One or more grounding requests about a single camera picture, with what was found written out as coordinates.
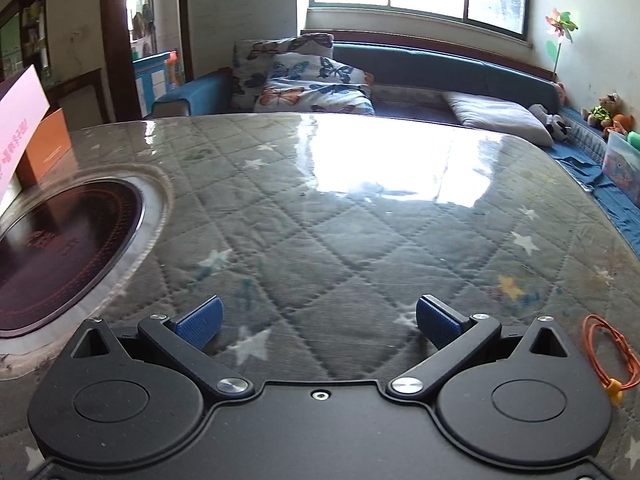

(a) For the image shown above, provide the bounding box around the pink cardboard box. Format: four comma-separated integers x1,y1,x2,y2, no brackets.
0,65,52,211

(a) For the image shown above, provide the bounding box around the black and white plush cow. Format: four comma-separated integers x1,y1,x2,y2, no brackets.
529,104,573,143

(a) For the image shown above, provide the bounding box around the dark wooden furniture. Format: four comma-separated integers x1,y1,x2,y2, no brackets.
45,67,108,126

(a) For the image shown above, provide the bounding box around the blue sofa cover cloth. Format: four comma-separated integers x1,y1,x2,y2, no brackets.
555,107,640,261

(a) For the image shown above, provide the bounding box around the grey quilted star table cover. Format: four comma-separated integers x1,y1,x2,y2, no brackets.
0,112,640,480

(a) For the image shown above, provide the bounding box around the wooden shelf unit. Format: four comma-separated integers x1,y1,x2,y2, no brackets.
0,0,53,81

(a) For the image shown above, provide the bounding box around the clear plastic storage box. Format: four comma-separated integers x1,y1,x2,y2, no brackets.
602,132,640,206

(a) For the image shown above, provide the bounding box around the blue cabinet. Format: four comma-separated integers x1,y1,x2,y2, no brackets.
132,50,181,118

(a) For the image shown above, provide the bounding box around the brown plush bear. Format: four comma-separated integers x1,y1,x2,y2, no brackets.
587,92,623,128

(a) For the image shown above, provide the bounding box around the white pillow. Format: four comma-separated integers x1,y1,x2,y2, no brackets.
442,91,556,148

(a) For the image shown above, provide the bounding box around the colourful pinwheel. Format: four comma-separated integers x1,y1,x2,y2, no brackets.
545,7,581,83

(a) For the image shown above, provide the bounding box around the round black induction cooktop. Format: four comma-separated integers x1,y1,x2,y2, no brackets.
0,162,173,356

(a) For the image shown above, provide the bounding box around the orange cardboard box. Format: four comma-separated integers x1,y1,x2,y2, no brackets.
15,107,73,191

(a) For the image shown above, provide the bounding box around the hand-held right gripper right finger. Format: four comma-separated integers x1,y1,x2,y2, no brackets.
390,295,569,397

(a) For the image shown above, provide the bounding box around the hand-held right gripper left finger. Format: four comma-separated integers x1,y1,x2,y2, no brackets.
71,295,252,398

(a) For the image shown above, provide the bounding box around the orange plush toy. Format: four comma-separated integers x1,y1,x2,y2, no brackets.
605,114,636,136

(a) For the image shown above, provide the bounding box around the dark wooden door frame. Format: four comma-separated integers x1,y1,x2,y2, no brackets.
100,0,193,121

